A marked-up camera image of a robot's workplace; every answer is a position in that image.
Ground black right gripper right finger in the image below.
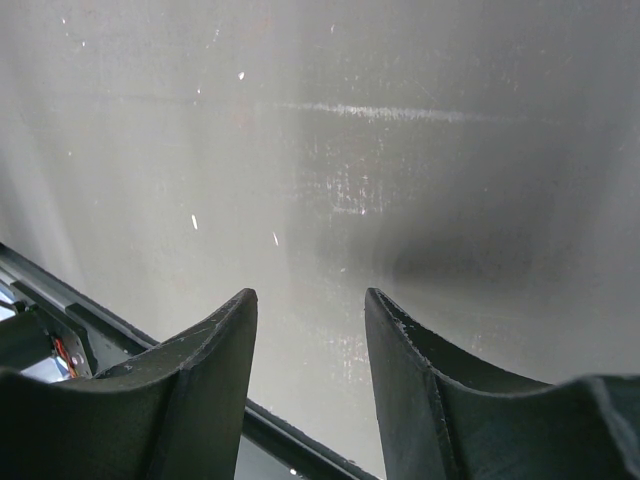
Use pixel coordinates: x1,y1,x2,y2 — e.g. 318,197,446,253
365,288,555,479

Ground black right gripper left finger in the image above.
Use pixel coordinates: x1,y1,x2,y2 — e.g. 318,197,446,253
94,287,259,480

